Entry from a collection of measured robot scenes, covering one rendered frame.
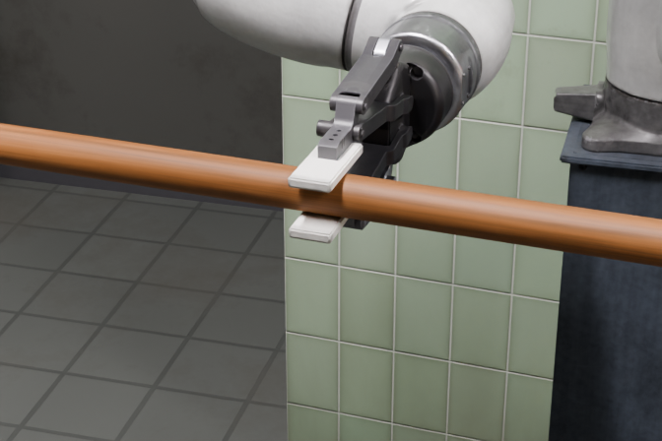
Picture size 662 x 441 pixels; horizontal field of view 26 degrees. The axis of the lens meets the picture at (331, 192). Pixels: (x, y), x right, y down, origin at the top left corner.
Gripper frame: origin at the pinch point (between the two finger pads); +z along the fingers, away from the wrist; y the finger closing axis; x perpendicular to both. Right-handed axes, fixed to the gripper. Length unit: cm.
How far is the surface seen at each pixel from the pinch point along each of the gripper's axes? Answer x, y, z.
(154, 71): 124, 86, -219
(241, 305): 82, 120, -173
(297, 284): 48, 80, -119
